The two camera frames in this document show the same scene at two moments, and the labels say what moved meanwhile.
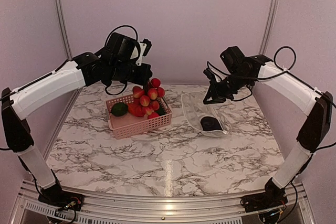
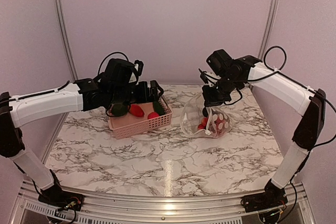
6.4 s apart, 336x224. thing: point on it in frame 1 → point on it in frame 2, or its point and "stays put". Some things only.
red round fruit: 153,115 stays put
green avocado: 119,109 stays put
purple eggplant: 210,123 → 219,124
